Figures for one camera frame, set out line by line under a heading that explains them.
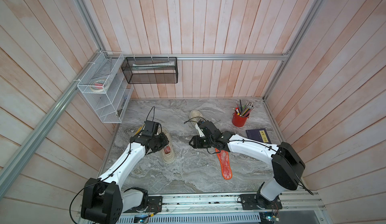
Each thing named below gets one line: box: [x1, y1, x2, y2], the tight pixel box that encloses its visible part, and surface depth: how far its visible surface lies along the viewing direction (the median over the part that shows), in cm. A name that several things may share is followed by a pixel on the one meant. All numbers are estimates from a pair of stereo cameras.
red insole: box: [215, 147, 233, 180], surface depth 87 cm
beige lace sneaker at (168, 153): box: [160, 127, 176, 164], surface depth 87 cm
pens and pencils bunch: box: [232, 99, 255, 118], surface depth 99 cm
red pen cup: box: [232, 112, 250, 128], surface depth 104 cm
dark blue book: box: [245, 128, 272, 144], surface depth 100 cm
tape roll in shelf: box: [89, 79, 105, 93], surface depth 74 cm
